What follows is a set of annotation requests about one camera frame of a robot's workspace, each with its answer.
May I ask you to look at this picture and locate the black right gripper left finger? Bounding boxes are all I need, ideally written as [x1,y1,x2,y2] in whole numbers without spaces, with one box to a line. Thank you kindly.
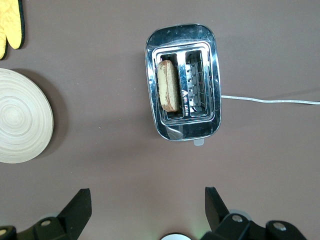
[0,188,93,240]

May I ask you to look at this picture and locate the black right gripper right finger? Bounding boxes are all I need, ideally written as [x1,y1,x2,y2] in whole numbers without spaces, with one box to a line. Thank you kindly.
[201,186,308,240]

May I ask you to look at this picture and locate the round wooden plate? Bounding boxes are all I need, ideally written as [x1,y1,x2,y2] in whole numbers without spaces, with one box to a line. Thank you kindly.
[0,67,54,165]

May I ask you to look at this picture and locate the brown toast slice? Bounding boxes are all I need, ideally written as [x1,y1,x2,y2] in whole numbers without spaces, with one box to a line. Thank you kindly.
[156,59,181,113]

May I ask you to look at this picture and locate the brown table cover mat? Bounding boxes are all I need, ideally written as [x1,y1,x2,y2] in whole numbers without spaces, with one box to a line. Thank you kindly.
[0,0,320,240]

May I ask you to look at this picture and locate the chrome and cream toaster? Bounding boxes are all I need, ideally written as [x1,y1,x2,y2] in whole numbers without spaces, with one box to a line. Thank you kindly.
[144,23,223,147]

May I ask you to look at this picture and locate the yellow quilted oven mitt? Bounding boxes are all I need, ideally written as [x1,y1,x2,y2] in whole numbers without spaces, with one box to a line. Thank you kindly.
[0,0,26,61]

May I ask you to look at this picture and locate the white toaster power cable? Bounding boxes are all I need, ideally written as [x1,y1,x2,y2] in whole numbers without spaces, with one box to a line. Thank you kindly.
[221,94,320,105]

